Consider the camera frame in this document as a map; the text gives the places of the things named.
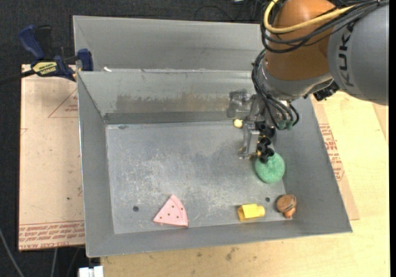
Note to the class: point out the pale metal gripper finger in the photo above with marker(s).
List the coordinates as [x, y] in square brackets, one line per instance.
[244, 144]
[253, 143]

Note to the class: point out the small cream ball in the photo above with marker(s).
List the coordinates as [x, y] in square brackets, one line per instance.
[237, 123]

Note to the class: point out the green round sponge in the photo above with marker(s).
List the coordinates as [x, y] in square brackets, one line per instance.
[270, 170]

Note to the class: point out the yellow plastic block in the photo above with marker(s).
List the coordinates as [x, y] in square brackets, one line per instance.
[249, 212]

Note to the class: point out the brown toy acorn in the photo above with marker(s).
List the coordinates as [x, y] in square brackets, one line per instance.
[286, 203]

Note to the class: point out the grey metal bin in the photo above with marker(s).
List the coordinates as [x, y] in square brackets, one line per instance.
[173, 161]

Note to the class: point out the pink dotted wedge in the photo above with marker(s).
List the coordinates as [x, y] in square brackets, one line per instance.
[171, 215]

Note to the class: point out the brown cardboard board, red print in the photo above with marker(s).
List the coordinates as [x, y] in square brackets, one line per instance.
[49, 161]

